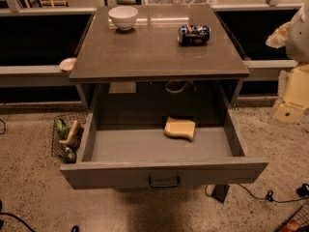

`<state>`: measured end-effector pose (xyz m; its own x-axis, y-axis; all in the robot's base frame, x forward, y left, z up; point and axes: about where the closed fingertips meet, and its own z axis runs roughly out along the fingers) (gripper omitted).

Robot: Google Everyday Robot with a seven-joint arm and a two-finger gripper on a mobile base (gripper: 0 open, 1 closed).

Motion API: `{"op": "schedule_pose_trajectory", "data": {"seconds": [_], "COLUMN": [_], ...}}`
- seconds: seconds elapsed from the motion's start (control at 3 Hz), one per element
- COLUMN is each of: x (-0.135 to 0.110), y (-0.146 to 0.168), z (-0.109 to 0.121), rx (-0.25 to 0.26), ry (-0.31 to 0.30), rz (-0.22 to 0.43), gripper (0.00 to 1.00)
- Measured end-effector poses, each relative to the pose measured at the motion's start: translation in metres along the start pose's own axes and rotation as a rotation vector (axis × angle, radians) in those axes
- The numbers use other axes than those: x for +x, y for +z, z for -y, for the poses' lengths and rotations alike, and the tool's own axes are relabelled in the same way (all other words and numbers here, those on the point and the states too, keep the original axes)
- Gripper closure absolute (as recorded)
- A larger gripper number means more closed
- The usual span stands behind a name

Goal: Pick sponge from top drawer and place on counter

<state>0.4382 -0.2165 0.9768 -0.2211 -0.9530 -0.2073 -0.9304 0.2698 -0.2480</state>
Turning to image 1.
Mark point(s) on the yellow sponge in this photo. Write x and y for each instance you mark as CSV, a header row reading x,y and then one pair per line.
x,y
180,128

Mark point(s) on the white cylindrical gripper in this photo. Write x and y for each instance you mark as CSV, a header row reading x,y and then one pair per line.
x,y
299,41

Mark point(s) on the wire basket bottom right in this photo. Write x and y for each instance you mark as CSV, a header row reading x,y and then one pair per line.
x,y
297,222

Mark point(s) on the white ceramic bowl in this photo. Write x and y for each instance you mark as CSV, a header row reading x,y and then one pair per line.
x,y
123,17

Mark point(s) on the black wire basket left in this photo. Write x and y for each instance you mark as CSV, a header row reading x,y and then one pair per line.
x,y
60,151

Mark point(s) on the blue soda can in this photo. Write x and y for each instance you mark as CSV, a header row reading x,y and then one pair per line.
x,y
193,34

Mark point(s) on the tan plush toy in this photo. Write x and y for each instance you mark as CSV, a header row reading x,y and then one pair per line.
x,y
74,137

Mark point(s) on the small white round dish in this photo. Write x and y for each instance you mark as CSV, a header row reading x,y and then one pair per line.
x,y
67,64

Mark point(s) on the grey cabinet counter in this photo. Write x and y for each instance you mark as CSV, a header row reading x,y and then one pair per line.
x,y
150,50

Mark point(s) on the black drawer handle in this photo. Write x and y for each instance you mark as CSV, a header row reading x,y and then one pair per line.
x,y
164,183

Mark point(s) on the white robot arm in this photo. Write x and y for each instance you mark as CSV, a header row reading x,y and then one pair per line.
x,y
297,47

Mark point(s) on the grey open drawer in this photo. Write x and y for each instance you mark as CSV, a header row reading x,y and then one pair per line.
x,y
124,143

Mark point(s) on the green snack bag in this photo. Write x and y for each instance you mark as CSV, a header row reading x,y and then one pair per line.
x,y
61,128

